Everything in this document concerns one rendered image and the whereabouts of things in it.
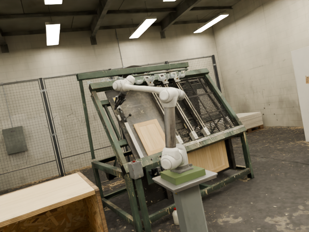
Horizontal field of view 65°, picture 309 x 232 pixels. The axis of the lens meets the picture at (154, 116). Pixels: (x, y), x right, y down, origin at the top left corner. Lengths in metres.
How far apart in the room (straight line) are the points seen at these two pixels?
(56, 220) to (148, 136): 2.07
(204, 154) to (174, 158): 1.70
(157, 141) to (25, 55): 5.72
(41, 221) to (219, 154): 3.17
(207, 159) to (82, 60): 5.49
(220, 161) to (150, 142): 1.41
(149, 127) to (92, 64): 5.14
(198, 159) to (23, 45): 6.16
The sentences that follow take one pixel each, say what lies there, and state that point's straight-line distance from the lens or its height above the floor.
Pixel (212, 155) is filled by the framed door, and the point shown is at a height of 0.54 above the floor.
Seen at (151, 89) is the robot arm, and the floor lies 1.67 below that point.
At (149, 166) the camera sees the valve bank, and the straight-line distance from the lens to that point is 3.06.
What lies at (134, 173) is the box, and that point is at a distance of 2.75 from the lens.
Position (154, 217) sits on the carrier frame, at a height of 0.15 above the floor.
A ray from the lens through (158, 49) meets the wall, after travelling 9.02.
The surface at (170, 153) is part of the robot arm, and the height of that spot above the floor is 1.06.
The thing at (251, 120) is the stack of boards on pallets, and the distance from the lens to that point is 8.38.
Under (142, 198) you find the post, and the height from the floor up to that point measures 0.52.
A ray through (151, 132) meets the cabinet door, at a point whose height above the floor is 1.15.
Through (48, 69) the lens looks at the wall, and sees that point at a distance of 8.05.
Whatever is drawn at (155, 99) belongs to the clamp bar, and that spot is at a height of 1.58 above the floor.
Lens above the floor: 1.53
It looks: 3 degrees down
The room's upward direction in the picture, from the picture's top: 11 degrees counter-clockwise
